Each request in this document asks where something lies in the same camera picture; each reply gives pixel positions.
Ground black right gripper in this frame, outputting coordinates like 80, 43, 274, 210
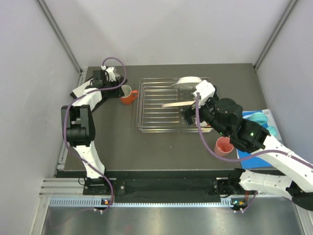
179, 96, 229, 138

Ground pink cream plate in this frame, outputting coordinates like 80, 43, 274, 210
161, 100, 195, 108

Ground orange mug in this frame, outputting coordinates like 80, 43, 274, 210
120, 85, 139, 105

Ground white blue-rimmed plate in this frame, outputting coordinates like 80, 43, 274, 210
171, 76, 202, 91

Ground pink cup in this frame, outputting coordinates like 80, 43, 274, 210
214, 137, 234, 157

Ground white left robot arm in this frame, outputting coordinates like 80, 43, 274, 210
61, 66, 124, 194

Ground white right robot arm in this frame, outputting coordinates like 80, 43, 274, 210
180, 98, 313, 211

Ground black clipboard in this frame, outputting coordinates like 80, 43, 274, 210
70, 77, 127, 111

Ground white paper booklet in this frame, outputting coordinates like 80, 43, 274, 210
73, 78, 101, 106

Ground teal cat-ear headphones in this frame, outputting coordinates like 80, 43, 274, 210
244, 112, 278, 137

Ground blue folder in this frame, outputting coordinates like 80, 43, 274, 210
241, 109, 282, 169

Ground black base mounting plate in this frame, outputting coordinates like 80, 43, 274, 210
83, 177, 247, 199

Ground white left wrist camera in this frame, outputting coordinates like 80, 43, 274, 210
101, 66, 117, 82

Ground metal wire dish rack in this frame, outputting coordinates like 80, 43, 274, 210
135, 77, 213, 133

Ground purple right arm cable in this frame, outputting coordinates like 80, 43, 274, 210
195, 92, 313, 213

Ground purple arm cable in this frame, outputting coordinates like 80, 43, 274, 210
195, 92, 313, 213
48, 57, 128, 221

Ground aluminium frame rail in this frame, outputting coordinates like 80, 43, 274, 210
35, 0, 83, 74

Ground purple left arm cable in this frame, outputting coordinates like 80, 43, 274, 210
48, 57, 128, 221

